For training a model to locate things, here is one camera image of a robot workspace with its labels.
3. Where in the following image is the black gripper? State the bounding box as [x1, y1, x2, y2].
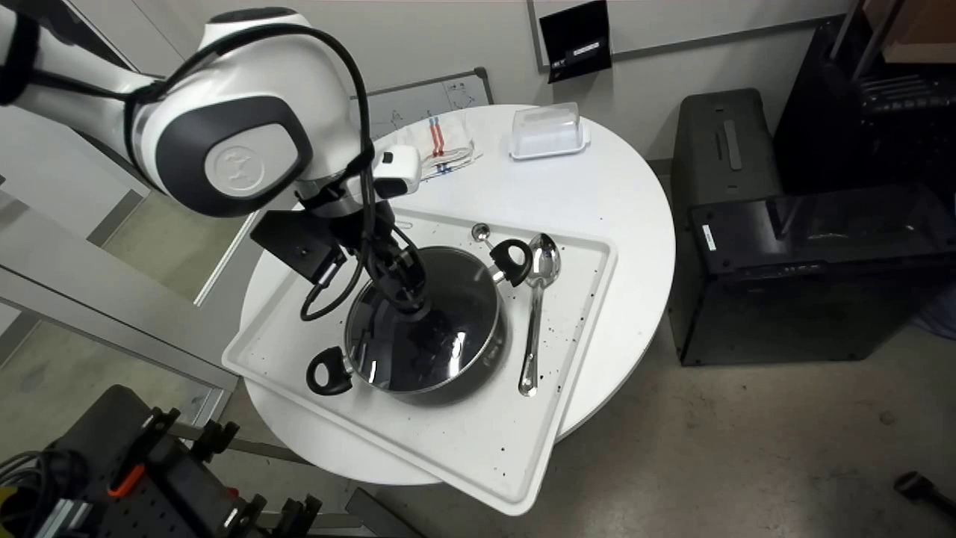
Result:
[249, 198, 437, 319]

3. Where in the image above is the glass lid with black knob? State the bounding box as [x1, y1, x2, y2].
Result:
[340, 245, 504, 399]

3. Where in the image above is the large silver serving spoon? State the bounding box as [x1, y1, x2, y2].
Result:
[513, 233, 566, 399]

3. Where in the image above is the folded white red-striped towel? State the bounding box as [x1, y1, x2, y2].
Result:
[416, 110, 483, 186]

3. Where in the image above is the white plastic tray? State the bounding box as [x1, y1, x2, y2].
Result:
[217, 198, 621, 520]

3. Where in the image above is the small leaning whiteboard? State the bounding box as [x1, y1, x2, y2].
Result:
[362, 67, 495, 145]

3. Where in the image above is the clear plastic lidded container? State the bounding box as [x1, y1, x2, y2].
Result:
[504, 98, 592, 166]

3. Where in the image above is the black marker holder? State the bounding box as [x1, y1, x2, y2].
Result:
[534, 0, 616, 83]

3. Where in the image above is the black equipment cart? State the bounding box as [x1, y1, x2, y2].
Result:
[0, 384, 332, 538]

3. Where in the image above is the tall black cabinet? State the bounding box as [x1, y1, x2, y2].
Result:
[775, 0, 956, 198]

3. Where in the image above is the brown wooden box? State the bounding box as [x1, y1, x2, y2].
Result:
[879, 0, 956, 68]

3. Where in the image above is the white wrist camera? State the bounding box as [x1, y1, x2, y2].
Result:
[371, 145, 421, 198]

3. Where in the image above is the black pot with two handles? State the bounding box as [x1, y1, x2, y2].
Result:
[306, 236, 534, 402]

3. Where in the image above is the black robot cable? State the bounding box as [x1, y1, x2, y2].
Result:
[0, 19, 427, 322]

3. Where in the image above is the large wall whiteboard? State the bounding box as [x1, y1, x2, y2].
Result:
[525, 0, 861, 74]

